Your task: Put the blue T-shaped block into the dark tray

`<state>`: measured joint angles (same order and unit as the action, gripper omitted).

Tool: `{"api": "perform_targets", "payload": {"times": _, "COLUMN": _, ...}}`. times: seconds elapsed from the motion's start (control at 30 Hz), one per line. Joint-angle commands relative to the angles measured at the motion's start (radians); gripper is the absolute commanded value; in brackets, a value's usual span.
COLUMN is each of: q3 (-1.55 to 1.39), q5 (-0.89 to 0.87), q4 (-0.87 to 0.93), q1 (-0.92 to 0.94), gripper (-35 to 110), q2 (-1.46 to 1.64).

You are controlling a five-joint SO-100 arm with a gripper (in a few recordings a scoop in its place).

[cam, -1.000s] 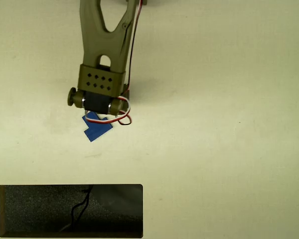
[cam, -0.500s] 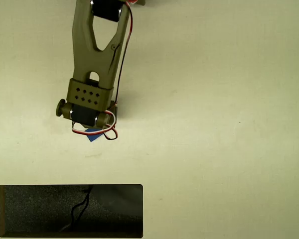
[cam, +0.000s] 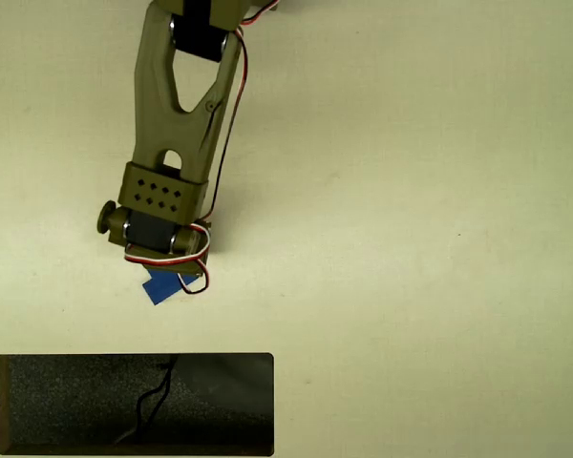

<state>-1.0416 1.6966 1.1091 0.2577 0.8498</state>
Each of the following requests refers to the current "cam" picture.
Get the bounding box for blue T-shaped block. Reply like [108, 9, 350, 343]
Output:
[141, 267, 198, 306]

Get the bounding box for red black white servo cable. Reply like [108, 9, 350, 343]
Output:
[201, 27, 249, 225]

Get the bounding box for looped red white black cable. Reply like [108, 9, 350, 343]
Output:
[124, 220, 213, 296]

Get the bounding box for red black arm cable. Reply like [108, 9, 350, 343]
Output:
[241, 0, 282, 28]

